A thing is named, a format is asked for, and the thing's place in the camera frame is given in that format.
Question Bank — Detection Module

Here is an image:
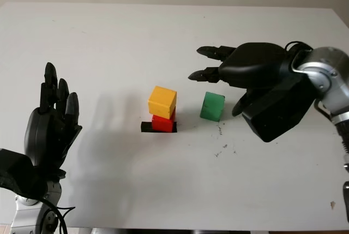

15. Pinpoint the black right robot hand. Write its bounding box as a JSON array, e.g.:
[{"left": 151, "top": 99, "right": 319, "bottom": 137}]
[{"left": 187, "top": 42, "right": 290, "bottom": 118}]

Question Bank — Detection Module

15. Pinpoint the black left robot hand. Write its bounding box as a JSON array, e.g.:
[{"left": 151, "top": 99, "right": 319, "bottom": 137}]
[{"left": 23, "top": 62, "right": 83, "bottom": 179}]

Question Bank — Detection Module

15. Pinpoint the green wooden block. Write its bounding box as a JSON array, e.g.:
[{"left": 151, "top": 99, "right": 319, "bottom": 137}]
[{"left": 199, "top": 91, "right": 226, "bottom": 122}]

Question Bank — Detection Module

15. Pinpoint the yellow wooden block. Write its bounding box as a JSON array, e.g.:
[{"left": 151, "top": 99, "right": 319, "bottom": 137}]
[{"left": 147, "top": 85, "right": 178, "bottom": 119}]

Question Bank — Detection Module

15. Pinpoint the red wooden block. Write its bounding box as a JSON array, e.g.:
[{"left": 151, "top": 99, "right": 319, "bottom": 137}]
[{"left": 151, "top": 110, "right": 177, "bottom": 133}]

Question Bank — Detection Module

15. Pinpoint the black flat rectangular tile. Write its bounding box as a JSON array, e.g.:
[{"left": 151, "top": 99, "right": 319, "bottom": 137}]
[{"left": 141, "top": 121, "right": 179, "bottom": 134}]

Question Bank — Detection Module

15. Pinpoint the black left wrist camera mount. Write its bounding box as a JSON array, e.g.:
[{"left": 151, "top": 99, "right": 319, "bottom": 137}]
[{"left": 0, "top": 148, "right": 49, "bottom": 200}]

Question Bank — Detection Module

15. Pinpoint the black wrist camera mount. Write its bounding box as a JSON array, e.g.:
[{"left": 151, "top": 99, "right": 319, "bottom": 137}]
[
  {"left": 241, "top": 50, "right": 319, "bottom": 143},
  {"left": 0, "top": 148, "right": 49, "bottom": 200}
]

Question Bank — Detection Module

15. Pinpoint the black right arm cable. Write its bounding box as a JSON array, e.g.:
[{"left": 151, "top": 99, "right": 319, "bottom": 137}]
[{"left": 284, "top": 40, "right": 314, "bottom": 52}]

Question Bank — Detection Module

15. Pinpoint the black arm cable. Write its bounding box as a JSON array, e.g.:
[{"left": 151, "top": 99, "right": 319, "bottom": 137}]
[
  {"left": 284, "top": 40, "right": 314, "bottom": 52},
  {"left": 37, "top": 197, "right": 76, "bottom": 234}
]

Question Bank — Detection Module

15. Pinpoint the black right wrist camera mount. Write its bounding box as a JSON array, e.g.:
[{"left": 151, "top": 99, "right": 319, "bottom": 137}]
[{"left": 241, "top": 50, "right": 319, "bottom": 143}]

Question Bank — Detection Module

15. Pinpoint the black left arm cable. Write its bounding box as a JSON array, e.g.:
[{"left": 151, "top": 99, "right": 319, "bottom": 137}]
[{"left": 37, "top": 197, "right": 76, "bottom": 234}]

